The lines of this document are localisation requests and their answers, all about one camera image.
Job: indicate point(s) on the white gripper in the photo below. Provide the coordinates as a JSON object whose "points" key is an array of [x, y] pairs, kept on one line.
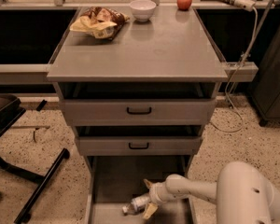
{"points": [[157, 192]]}

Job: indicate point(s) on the clear plastic water bottle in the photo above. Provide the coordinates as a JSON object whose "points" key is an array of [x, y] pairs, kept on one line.
{"points": [[136, 205]]}

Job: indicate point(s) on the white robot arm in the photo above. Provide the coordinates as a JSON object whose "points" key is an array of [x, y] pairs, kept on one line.
{"points": [[242, 195]]}

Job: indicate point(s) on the grey open bottom drawer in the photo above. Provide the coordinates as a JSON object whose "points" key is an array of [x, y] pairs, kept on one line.
{"points": [[116, 180]]}

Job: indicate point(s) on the grey middle drawer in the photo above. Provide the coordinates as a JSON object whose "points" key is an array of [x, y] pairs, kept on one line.
{"points": [[118, 146]]}

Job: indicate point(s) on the grey drawer cabinet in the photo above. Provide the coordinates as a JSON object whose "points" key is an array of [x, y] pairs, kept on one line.
{"points": [[168, 57]]}

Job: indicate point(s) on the grey top drawer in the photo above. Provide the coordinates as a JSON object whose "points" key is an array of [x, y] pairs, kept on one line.
{"points": [[113, 112]]}

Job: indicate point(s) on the dark cabinet at right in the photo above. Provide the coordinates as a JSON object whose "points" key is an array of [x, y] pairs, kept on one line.
{"points": [[265, 89]]}

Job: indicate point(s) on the brown chip bag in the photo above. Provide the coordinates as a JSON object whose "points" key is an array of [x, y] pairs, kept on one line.
{"points": [[100, 22]]}

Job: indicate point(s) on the white ceramic bowl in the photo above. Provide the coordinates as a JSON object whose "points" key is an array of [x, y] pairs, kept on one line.
{"points": [[142, 10]]}

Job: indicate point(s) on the red apple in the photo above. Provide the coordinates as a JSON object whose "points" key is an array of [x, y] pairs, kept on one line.
{"points": [[184, 4]]}

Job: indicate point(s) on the black middle drawer handle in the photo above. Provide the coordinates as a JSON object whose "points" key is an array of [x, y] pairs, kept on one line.
{"points": [[134, 146]]}

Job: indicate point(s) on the black drawer handle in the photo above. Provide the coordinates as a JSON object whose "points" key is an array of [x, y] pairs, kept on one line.
{"points": [[132, 111], [134, 146]]}

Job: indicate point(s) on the black top drawer handle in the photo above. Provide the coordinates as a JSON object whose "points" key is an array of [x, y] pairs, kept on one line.
{"points": [[132, 111]]}

